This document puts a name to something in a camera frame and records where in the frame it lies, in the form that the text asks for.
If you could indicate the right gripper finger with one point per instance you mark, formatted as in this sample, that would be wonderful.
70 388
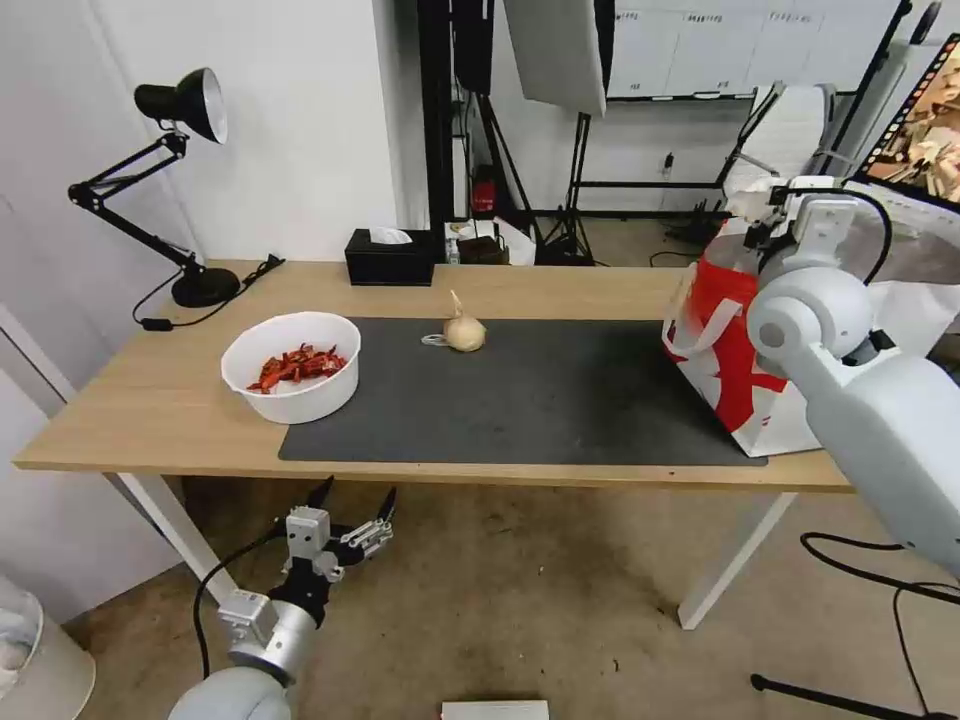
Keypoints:
756 236

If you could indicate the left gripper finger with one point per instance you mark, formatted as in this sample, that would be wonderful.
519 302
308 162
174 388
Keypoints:
323 495
371 536

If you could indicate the red white takeout bag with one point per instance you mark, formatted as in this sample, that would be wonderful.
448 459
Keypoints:
720 352

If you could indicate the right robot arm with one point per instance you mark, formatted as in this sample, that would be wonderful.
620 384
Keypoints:
885 420

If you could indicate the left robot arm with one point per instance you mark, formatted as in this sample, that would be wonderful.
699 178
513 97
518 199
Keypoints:
279 631

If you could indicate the white plastic bowl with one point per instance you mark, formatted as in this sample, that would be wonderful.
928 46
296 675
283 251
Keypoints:
300 406

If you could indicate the red chili pepper scraps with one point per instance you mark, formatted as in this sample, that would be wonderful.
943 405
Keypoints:
294 367

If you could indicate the computer monitor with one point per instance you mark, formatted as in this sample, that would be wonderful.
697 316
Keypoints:
924 127

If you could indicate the black tripod light stand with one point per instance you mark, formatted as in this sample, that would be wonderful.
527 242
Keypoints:
577 195

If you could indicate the small clear plastic scrap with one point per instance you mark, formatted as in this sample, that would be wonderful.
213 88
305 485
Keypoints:
433 341

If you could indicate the wooden table white legs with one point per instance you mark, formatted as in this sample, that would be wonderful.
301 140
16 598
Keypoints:
150 405

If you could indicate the white cabinets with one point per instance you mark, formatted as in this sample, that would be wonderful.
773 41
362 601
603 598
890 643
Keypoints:
697 45

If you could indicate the dark grey desk mat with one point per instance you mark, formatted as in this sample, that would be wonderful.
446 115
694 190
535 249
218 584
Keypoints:
525 405

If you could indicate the robot front shell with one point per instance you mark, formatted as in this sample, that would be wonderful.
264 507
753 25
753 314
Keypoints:
495 710

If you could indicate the pale onion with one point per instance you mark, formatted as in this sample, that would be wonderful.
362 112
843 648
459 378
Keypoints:
465 334

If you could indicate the black desk lamp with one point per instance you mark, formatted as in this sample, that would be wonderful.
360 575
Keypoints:
206 289

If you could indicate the black tissue box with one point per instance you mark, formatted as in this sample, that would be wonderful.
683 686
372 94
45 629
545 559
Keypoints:
386 266

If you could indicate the white tissue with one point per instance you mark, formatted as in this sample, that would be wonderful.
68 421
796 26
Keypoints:
391 235

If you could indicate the white softbox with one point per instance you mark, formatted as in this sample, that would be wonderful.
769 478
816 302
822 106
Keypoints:
555 52

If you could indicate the red canister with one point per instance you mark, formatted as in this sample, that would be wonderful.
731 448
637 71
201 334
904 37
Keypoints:
484 193

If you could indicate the white round bin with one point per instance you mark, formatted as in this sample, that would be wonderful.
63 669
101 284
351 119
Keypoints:
37 667

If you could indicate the black hanging panel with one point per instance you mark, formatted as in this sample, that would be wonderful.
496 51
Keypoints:
474 45

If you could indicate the black upright pillar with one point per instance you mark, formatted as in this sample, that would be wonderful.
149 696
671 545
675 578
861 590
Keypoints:
436 112

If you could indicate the black floor stand base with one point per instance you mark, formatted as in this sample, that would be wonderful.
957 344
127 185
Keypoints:
825 694

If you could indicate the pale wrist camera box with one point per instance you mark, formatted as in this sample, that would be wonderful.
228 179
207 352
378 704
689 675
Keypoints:
309 534

